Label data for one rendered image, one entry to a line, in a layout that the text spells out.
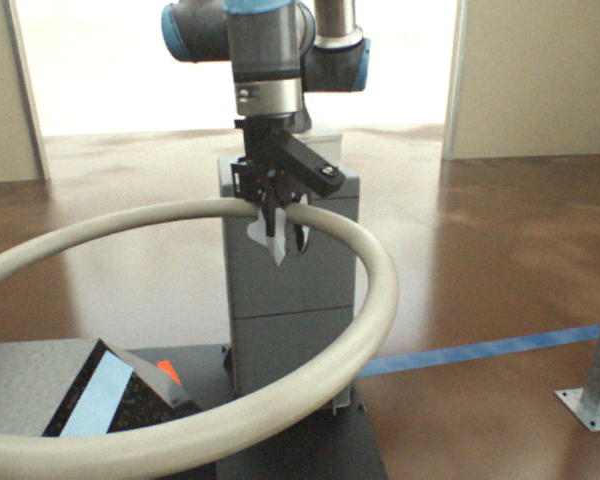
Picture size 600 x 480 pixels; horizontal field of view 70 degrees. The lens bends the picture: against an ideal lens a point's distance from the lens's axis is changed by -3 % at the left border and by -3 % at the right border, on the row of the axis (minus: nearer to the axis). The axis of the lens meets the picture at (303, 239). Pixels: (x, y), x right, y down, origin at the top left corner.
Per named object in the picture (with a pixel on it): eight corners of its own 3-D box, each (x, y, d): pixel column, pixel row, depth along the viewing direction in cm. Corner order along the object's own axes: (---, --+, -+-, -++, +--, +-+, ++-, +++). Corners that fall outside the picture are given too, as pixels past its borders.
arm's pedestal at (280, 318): (219, 350, 190) (202, 154, 159) (330, 336, 200) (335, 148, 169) (226, 438, 145) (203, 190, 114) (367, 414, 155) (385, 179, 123)
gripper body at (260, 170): (265, 189, 70) (258, 111, 66) (311, 195, 66) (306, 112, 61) (233, 203, 64) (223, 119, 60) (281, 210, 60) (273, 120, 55)
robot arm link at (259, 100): (313, 76, 59) (269, 82, 52) (315, 113, 61) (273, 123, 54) (261, 79, 64) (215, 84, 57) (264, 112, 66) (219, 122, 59)
